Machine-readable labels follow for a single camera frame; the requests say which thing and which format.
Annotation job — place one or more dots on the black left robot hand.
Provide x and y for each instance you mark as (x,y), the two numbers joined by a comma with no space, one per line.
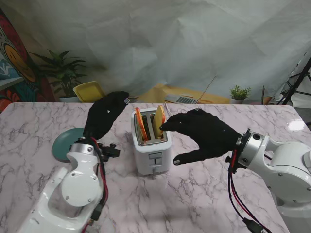
(104,116)

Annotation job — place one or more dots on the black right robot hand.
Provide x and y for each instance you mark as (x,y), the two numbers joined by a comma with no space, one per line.
(209,136)

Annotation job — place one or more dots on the toy toast slice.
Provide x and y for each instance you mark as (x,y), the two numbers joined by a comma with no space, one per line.
(141,126)
(159,121)

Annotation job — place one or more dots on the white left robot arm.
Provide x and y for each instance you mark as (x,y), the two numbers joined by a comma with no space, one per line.
(70,194)

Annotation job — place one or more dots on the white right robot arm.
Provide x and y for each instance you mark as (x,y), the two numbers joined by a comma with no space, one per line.
(281,170)

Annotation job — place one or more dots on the yellow plastic chair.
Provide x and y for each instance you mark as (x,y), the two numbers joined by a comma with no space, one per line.
(90,92)

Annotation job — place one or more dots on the silver open laptop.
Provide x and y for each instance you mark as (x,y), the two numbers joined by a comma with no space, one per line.
(182,99)

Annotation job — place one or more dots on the teal round plate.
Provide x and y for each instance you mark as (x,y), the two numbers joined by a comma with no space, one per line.
(63,145)

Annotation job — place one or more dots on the small green potted plant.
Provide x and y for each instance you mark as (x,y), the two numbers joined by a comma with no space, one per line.
(239,93)

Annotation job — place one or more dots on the yellow desk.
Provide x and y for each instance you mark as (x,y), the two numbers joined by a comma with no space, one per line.
(158,93)

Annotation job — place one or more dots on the white two-slot toaster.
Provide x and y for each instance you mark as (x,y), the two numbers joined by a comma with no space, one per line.
(153,155)

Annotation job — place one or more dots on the large leafy potted plant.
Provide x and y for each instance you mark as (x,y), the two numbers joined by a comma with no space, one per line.
(64,70)

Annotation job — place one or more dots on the white backdrop sheet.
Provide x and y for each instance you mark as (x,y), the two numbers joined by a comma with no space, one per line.
(170,36)

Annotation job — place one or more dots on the colourful mural banner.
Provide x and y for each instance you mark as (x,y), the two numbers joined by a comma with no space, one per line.
(14,60)

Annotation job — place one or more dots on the black tripod stand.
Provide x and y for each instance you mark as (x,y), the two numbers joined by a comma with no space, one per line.
(300,77)

